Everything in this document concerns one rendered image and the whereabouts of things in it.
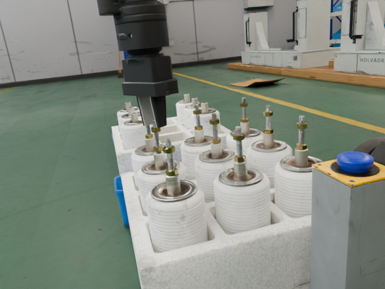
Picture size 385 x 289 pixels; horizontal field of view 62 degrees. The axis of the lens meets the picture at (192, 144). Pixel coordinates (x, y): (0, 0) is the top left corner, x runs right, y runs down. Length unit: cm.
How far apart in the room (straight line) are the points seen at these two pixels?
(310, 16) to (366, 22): 74
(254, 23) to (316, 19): 140
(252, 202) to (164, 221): 14
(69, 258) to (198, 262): 46
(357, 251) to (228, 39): 700
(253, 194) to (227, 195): 4
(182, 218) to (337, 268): 22
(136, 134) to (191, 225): 55
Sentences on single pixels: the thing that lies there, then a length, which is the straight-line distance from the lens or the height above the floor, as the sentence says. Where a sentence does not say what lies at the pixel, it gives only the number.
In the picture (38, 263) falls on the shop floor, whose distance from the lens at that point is 92.
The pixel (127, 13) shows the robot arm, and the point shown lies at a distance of 56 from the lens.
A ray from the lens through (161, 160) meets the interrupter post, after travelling 62.
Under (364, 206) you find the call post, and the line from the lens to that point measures 42.
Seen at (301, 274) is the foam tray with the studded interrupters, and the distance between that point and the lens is 62.
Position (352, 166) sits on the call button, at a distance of 42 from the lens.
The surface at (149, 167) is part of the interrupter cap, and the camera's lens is 64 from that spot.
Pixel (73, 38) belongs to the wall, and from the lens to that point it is 681.
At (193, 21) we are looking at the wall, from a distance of 710.
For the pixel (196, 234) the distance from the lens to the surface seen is 52.
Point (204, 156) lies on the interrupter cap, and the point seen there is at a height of 25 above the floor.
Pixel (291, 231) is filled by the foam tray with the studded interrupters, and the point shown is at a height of 18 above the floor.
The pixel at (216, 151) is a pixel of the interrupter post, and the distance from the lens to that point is 65.
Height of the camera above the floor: 48
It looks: 18 degrees down
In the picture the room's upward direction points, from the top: 6 degrees counter-clockwise
